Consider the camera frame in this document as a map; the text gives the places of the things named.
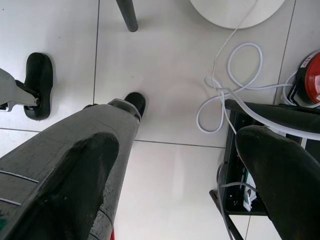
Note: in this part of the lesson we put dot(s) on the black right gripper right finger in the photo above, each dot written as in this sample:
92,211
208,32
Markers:
282,187

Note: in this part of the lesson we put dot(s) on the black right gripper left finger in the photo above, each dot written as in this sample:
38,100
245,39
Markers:
75,187

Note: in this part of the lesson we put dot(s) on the green white small box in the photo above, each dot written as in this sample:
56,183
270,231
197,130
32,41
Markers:
248,197

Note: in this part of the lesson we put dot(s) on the black robot right foot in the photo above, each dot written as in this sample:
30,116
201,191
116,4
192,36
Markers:
136,101

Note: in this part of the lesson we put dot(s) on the black robot foot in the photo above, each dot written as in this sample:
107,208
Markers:
136,101
40,72

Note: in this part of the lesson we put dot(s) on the red round canister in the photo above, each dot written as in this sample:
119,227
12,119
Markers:
312,82

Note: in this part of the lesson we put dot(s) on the grey robot left leg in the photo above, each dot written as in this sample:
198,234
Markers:
12,92

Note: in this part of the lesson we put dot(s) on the black robot left foot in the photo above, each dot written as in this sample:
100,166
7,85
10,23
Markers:
40,72

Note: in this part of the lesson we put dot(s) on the black folding table leg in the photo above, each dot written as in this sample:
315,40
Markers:
127,15

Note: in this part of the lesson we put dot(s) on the white round base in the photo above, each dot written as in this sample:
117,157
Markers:
225,12

